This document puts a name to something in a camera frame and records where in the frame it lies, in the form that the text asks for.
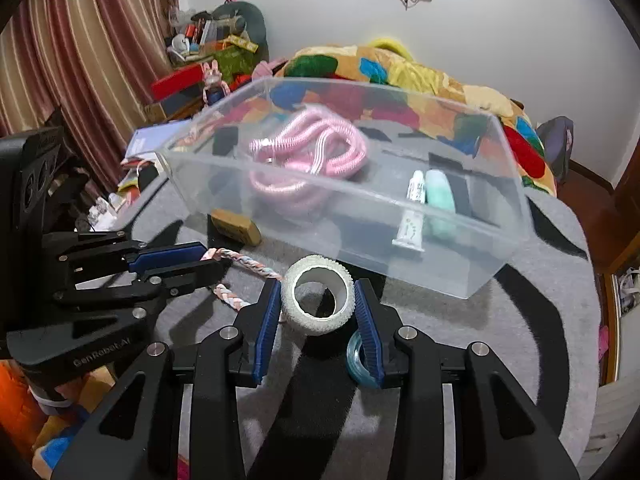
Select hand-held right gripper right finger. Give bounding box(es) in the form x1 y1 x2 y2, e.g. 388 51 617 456
352 277 581 480

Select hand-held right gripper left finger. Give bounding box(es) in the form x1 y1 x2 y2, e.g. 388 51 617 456
50 277 283 480

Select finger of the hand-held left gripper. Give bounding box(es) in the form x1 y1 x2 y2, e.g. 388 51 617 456
52 260 227 313
42 230 208 281

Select white tape roll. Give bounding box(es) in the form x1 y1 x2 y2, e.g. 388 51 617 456
280 255 356 336

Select pastel braided rope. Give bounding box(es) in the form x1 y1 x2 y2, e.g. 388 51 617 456
202 247 286 319

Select clear plastic storage box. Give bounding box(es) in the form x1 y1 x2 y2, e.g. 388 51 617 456
155 76 536 301

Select small blue tape roll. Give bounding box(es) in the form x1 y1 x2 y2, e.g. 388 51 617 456
346 332 381 389

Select brown rectangular block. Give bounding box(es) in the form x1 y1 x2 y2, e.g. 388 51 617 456
210 208 263 247

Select white tube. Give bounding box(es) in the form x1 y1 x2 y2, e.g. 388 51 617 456
391 170 427 252

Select pale blue notebook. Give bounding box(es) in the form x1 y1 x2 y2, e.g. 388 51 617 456
122 124 190 164

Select orange and blue cloth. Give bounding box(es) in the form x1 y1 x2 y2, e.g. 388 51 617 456
0 360 117 480

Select mint green tube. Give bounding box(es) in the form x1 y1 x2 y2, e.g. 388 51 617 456
424 169 458 239

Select red flat box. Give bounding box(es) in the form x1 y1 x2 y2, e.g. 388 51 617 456
151 64 212 102

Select pink bunny toy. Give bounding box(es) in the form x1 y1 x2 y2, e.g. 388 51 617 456
201 60 232 107

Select green and yellow box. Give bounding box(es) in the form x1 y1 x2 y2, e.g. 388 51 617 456
197 35 261 77

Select striped red curtain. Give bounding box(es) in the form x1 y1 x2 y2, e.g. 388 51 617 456
0 0 185 193

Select dark grey backpack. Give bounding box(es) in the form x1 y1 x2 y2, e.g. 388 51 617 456
537 116 575 182

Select colourful printed blanket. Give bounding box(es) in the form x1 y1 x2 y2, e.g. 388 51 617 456
254 42 558 199

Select wooden cabinet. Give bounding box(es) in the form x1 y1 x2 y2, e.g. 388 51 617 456
592 157 640 387

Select pink coiled cable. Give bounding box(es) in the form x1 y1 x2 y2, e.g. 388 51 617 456
248 105 369 221

